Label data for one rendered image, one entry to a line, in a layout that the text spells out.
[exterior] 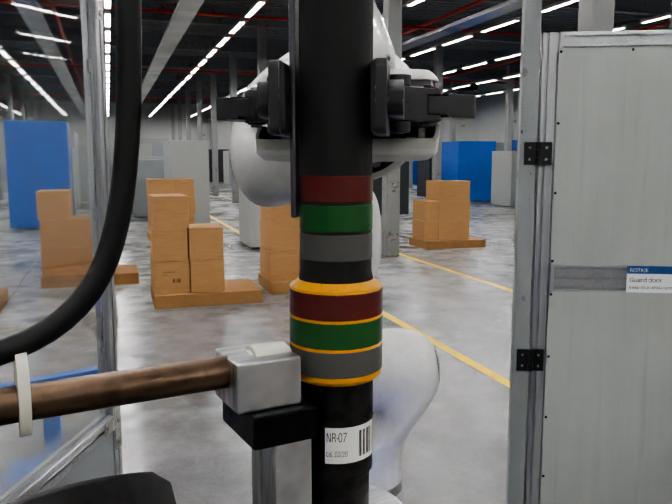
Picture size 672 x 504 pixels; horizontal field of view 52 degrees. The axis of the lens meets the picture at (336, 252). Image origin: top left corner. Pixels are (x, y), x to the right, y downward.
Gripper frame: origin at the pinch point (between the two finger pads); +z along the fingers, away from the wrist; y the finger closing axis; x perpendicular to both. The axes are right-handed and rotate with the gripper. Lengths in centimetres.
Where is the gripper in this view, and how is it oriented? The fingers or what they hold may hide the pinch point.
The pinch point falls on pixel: (332, 100)
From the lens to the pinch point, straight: 31.9
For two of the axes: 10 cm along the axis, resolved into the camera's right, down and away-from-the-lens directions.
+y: -9.9, -0.1, 1.1
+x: 0.0, -9.9, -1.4
